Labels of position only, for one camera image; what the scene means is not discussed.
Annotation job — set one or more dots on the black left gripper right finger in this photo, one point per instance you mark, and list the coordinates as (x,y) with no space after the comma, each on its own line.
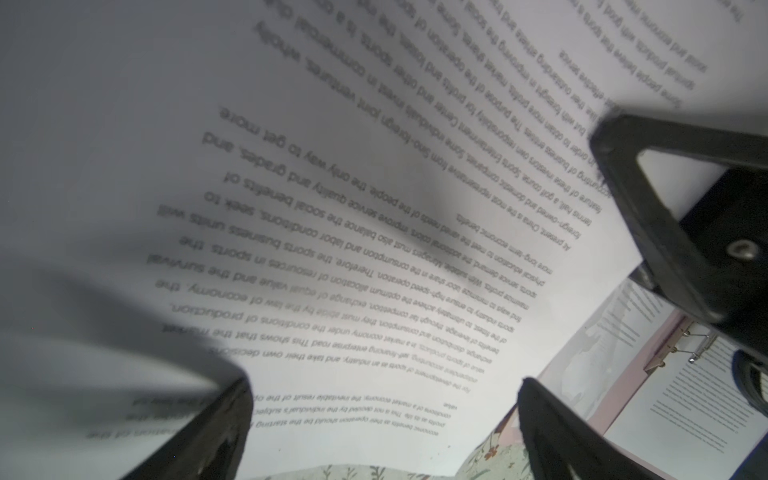
(560,445)

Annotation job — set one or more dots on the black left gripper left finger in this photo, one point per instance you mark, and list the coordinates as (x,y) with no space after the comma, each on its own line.
(210,446)

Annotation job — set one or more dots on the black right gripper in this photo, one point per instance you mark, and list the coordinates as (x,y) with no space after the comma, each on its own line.
(712,263)

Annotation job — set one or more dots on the pink file folder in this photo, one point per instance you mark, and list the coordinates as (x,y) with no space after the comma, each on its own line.
(636,372)

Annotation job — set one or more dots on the underlying white paper sheet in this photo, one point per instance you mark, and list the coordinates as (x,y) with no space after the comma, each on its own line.
(385,214)

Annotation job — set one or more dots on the metal folder clip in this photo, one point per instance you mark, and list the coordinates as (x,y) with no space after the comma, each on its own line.
(689,338)

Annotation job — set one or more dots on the floral patterned table mat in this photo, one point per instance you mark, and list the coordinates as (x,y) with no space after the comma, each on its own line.
(488,461)

